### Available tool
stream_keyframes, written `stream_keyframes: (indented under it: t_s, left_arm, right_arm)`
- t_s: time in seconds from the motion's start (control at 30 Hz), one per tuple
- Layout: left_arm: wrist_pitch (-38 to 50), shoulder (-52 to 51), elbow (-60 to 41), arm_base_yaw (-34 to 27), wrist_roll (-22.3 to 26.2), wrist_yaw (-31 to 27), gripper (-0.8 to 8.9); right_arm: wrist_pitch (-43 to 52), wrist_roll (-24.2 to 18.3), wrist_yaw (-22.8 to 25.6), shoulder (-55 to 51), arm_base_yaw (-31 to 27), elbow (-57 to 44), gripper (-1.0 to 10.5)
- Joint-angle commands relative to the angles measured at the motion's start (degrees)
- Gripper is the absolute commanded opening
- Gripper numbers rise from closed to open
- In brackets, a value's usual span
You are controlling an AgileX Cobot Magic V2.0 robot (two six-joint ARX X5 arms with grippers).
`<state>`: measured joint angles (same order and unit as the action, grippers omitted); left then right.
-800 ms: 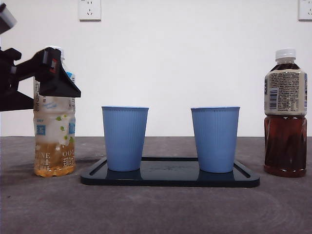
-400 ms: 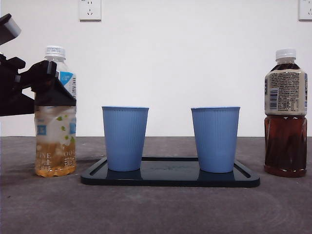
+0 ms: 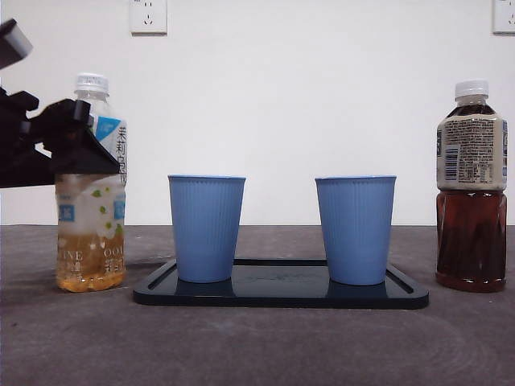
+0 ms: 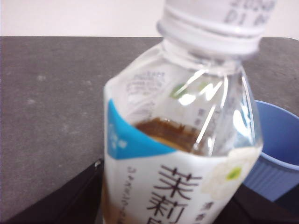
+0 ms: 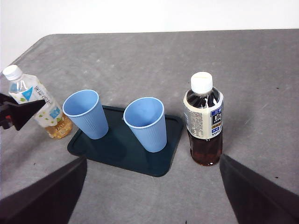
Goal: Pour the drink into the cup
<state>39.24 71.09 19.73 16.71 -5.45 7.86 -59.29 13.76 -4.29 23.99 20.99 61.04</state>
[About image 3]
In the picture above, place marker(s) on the blue ribbed plastic cup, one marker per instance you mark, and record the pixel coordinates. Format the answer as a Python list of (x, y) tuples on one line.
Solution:
[(356, 229), (206, 229)]

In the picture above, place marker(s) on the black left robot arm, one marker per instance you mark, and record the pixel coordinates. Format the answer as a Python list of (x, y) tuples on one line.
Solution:
[(18, 161)]

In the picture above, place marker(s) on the dark tea bottle beige label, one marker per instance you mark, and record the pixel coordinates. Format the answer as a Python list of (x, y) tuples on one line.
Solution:
[(470, 237)]

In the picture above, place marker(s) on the white wall socket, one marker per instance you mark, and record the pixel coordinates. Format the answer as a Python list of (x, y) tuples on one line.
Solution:
[(505, 16), (148, 18)]

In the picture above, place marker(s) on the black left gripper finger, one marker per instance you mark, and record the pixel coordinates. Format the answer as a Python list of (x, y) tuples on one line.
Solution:
[(82, 157)]

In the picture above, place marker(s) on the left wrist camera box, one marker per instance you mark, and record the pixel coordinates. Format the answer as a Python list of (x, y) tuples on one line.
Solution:
[(14, 40)]

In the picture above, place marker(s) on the jasmine tea bottle white label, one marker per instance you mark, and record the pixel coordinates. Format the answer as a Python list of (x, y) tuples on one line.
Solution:
[(92, 241)]

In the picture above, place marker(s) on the dark blue rectangular tray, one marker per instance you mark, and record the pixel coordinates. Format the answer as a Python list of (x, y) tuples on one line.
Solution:
[(281, 295)]

